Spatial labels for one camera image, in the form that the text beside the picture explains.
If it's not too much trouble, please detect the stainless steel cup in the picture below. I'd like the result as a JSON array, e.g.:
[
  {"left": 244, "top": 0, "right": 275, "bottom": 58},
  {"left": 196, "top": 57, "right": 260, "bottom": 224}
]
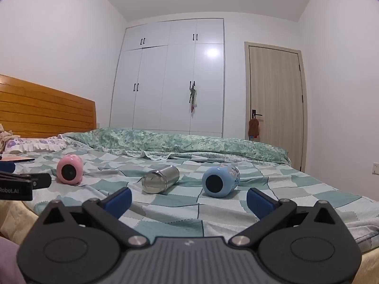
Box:
[{"left": 141, "top": 165, "right": 189, "bottom": 195}]

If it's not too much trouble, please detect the checked bed sheet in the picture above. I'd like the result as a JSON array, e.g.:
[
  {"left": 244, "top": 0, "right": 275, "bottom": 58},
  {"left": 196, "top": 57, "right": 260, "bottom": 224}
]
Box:
[{"left": 0, "top": 146, "right": 379, "bottom": 244}]

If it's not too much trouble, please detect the flat pink phone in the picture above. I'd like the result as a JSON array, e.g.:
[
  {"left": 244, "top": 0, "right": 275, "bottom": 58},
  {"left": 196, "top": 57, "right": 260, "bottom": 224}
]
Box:
[{"left": 0, "top": 155, "right": 35, "bottom": 163}]

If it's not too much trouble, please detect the beige blanket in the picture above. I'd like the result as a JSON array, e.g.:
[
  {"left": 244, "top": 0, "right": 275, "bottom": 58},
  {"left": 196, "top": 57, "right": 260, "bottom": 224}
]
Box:
[{"left": 0, "top": 200, "right": 379, "bottom": 284}]

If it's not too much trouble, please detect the cream crumpled cloth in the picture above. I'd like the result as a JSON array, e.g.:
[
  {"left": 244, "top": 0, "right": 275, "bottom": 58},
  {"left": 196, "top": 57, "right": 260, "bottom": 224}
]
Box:
[{"left": 0, "top": 124, "right": 21, "bottom": 152}]

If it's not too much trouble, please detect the purple cloth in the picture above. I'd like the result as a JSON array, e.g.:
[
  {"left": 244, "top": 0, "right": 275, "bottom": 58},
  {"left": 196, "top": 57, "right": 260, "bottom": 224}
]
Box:
[{"left": 0, "top": 238, "right": 28, "bottom": 284}]

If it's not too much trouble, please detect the purple floral pillow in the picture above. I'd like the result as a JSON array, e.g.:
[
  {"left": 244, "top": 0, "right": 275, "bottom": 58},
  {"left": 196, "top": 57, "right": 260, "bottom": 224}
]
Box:
[{"left": 0, "top": 136, "right": 68, "bottom": 155}]

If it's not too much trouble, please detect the blue cup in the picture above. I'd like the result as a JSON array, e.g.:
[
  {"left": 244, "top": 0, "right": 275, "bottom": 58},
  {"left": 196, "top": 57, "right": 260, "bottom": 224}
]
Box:
[{"left": 202, "top": 164, "right": 240, "bottom": 198}]

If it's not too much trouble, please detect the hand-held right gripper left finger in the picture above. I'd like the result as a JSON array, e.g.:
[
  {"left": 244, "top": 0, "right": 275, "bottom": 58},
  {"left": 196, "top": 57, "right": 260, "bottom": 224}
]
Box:
[{"left": 38, "top": 187, "right": 150, "bottom": 247}]

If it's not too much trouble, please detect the pink cup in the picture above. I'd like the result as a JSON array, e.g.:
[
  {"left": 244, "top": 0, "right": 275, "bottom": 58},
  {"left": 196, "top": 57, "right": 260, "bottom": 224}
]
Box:
[{"left": 56, "top": 154, "right": 84, "bottom": 186}]

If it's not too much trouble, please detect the brown hanging pouch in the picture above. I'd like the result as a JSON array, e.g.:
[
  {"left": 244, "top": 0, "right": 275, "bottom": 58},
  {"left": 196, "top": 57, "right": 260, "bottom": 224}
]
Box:
[{"left": 248, "top": 118, "right": 261, "bottom": 140}]

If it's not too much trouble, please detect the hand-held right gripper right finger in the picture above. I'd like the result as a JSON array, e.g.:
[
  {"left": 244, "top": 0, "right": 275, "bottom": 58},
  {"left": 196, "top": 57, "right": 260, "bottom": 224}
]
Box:
[{"left": 229, "top": 187, "right": 344, "bottom": 247}]

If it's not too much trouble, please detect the green hanging ornament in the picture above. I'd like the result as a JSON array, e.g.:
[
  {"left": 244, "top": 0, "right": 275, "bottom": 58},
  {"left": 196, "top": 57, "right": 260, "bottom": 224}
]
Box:
[{"left": 189, "top": 87, "right": 199, "bottom": 114}]

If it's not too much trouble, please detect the white wardrobe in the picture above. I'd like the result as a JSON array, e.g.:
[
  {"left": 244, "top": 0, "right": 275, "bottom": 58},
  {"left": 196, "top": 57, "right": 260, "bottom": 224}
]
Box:
[{"left": 111, "top": 18, "right": 225, "bottom": 138}]

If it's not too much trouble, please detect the beige door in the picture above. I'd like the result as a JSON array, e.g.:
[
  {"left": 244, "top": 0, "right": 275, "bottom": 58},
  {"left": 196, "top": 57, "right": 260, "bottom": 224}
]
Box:
[{"left": 244, "top": 42, "right": 307, "bottom": 172}]

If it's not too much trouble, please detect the wooden headboard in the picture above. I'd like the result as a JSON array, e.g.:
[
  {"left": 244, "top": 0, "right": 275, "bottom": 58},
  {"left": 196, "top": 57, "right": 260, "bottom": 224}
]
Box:
[{"left": 0, "top": 74, "right": 97, "bottom": 139}]

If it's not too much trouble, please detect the green floral quilt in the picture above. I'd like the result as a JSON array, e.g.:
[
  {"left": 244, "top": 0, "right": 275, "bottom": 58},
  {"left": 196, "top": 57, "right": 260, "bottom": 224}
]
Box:
[{"left": 63, "top": 127, "right": 292, "bottom": 167}]

